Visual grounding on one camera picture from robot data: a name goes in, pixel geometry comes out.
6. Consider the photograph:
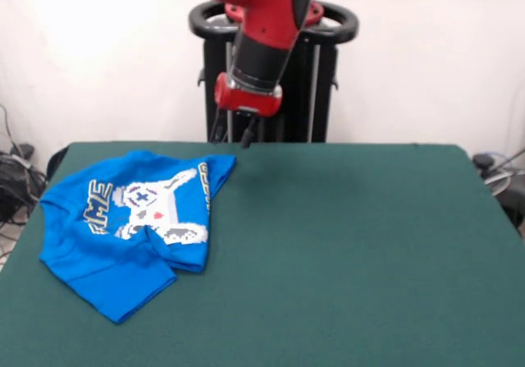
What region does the black cable tangle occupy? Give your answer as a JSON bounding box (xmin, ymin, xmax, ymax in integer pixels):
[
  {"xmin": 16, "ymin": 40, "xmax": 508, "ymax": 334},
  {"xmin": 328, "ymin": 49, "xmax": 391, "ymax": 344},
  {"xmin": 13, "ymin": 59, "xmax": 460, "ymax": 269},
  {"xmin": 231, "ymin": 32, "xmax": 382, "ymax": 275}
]
[
  {"xmin": 0, "ymin": 103, "xmax": 48, "ymax": 225},
  {"xmin": 471, "ymin": 148, "xmax": 525, "ymax": 231}
]

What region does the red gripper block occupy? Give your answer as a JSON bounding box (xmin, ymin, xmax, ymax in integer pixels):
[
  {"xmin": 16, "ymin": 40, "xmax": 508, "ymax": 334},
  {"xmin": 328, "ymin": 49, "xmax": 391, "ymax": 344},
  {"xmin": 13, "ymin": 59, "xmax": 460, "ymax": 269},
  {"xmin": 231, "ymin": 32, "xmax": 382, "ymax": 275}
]
[{"xmin": 208, "ymin": 71, "xmax": 285, "ymax": 149}]

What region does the dark green table cloth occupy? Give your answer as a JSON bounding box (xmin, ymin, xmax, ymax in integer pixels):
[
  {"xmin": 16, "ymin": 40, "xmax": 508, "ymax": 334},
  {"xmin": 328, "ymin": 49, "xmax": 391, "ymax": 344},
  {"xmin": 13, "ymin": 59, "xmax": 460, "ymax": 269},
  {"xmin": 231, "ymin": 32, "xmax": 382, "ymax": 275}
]
[{"xmin": 0, "ymin": 140, "xmax": 525, "ymax": 367}]

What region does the blue printed t-shirt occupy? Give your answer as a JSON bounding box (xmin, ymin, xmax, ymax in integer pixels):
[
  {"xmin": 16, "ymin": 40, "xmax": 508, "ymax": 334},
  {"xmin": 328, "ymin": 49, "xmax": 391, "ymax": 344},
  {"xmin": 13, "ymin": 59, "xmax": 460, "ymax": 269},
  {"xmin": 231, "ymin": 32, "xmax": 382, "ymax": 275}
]
[{"xmin": 39, "ymin": 149, "xmax": 238, "ymax": 325}]

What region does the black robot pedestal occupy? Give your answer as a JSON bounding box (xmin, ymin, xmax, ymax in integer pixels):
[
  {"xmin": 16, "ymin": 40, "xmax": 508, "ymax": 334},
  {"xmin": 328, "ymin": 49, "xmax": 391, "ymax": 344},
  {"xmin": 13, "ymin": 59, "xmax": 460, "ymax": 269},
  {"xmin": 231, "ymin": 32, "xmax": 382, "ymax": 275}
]
[{"xmin": 189, "ymin": 0, "xmax": 360, "ymax": 143}]

